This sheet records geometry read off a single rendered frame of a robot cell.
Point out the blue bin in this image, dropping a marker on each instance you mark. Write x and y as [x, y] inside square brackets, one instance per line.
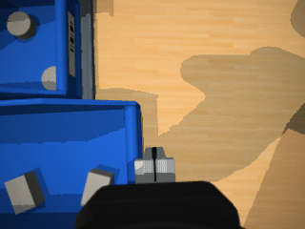
[56, 42]
[61, 140]

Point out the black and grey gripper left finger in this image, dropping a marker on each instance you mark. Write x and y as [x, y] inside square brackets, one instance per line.
[144, 167]

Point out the grey round disc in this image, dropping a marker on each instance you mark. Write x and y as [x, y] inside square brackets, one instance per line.
[21, 25]

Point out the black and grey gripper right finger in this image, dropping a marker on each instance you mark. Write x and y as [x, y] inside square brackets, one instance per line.
[164, 166]

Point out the grey steel disc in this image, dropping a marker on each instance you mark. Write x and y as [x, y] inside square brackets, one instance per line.
[49, 78]

